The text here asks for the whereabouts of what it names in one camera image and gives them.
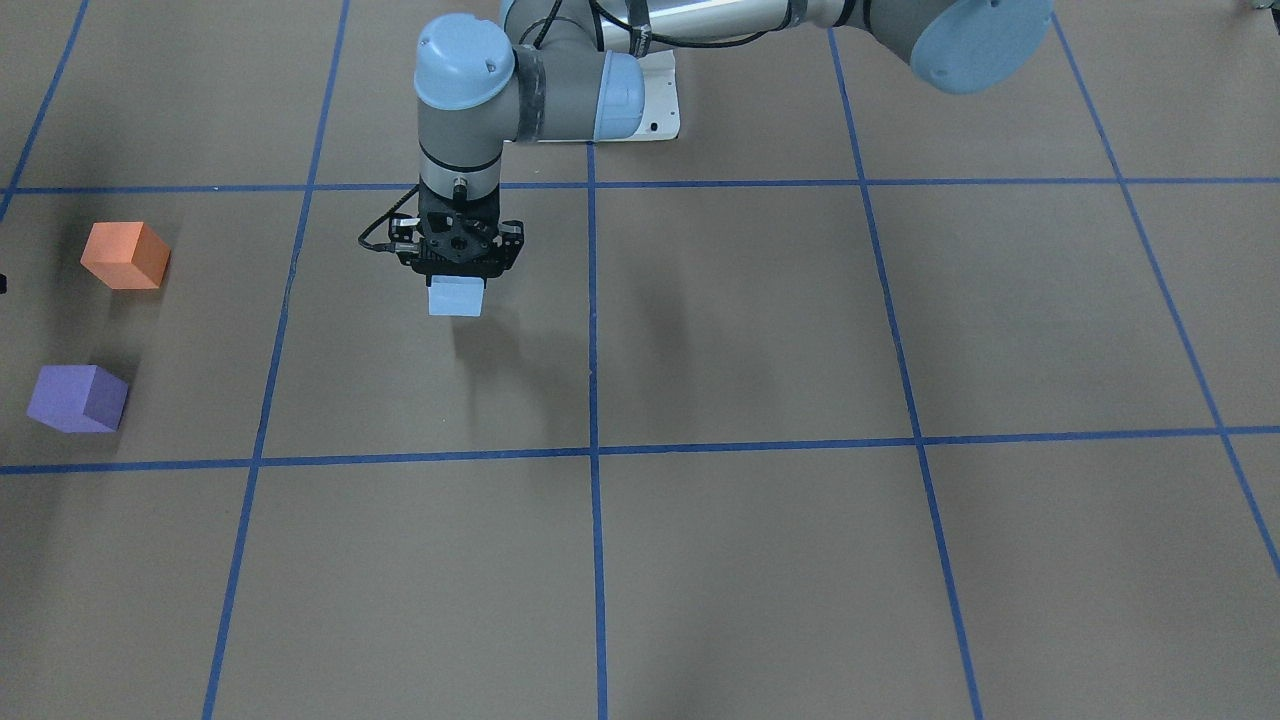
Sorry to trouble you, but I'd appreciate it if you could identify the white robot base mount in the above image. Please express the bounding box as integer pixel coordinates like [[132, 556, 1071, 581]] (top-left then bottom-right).
[[536, 51, 681, 143]]

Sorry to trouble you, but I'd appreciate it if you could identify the orange foam block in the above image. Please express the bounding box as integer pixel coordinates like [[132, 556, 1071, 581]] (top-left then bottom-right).
[[79, 222, 172, 291]]

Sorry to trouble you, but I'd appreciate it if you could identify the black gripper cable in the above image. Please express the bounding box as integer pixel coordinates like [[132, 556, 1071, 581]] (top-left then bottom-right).
[[358, 186, 425, 255]]

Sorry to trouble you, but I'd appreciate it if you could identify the light blue foam block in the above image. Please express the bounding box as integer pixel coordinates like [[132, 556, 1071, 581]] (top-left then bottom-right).
[[428, 275, 486, 318]]

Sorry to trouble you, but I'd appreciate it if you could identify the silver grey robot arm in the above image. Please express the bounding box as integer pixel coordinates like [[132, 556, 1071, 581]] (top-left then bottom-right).
[[358, 1, 1053, 281]]

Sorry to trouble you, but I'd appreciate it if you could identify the purple foam block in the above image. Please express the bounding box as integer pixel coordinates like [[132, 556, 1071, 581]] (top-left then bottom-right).
[[26, 365, 131, 433]]

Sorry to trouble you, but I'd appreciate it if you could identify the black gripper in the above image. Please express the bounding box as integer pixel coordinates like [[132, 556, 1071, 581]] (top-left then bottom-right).
[[397, 186, 525, 281]]

